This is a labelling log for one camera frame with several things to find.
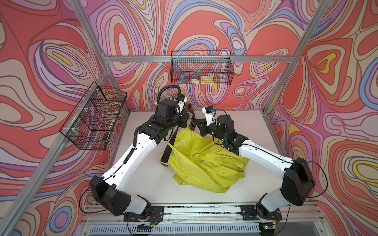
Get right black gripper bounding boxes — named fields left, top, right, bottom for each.
left=194, top=118, right=226, bottom=142

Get neon yellow trousers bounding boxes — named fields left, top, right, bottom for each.
left=168, top=128, right=249, bottom=193

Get black leather belt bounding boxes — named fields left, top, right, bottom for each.
left=159, top=108, right=196, bottom=167

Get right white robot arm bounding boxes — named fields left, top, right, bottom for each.
left=190, top=111, right=316, bottom=219

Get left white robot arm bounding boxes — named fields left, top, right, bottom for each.
left=88, top=85, right=188, bottom=220

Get pencil cup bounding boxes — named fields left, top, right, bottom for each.
left=165, top=94, right=177, bottom=102

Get yellow sticky note pad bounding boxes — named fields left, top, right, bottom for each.
left=200, top=76, right=214, bottom=85

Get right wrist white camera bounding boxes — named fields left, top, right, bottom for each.
left=202, top=106, right=216, bottom=126

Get wrist white camera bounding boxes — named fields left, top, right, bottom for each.
left=202, top=106, right=216, bottom=126
left=175, top=94, right=188, bottom=115

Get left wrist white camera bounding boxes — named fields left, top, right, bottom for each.
left=175, top=94, right=188, bottom=115

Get back wire basket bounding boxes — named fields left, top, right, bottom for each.
left=170, top=49, right=234, bottom=85

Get wire basket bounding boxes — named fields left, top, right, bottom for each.
left=60, top=82, right=127, bottom=150
left=170, top=49, right=234, bottom=85

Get left wire basket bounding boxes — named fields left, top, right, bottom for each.
left=60, top=82, right=127, bottom=150

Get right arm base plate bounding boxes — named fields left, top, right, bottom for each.
left=237, top=205, right=283, bottom=222

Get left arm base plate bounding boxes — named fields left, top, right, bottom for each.
left=124, top=205, right=164, bottom=223

